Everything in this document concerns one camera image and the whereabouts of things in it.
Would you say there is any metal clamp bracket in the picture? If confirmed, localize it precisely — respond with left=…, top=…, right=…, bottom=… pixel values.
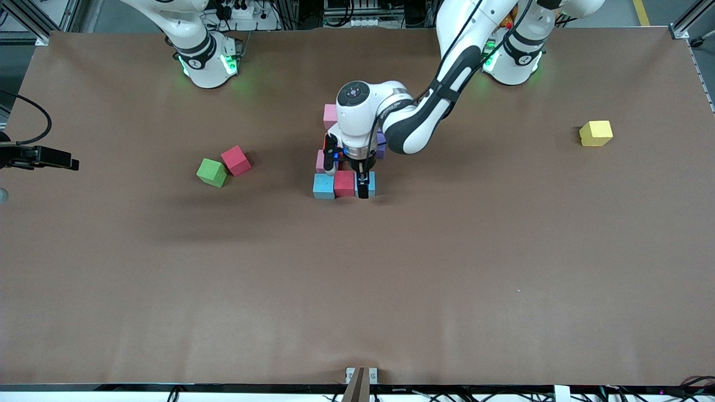
left=342, top=366, right=379, bottom=402

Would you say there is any aluminium frame profile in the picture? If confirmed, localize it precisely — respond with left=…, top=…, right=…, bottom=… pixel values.
left=669, top=0, right=715, bottom=41
left=0, top=0, right=84, bottom=46

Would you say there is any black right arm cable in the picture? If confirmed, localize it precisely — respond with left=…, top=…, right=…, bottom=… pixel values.
left=0, top=90, right=54, bottom=146

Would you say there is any red foam block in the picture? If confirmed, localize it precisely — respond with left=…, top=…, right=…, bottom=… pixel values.
left=334, top=171, right=358, bottom=198
left=221, top=145, right=252, bottom=177

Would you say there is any blue foam block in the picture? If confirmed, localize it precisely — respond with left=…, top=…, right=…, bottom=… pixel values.
left=313, top=173, right=336, bottom=200
left=355, top=171, right=377, bottom=198

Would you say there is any green foam block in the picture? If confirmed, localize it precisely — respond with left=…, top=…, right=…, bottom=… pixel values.
left=197, top=158, right=228, bottom=188

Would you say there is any black electronics rack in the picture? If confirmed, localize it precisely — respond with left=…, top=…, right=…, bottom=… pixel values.
left=323, top=0, right=411, bottom=28

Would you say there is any yellow foam block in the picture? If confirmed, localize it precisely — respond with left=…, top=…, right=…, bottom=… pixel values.
left=579, top=121, right=613, bottom=147

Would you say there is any white power strip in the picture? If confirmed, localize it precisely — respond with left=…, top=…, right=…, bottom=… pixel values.
left=221, top=0, right=259, bottom=20

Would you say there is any large table cover mat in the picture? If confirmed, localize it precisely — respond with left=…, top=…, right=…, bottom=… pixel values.
left=0, top=27, right=715, bottom=387

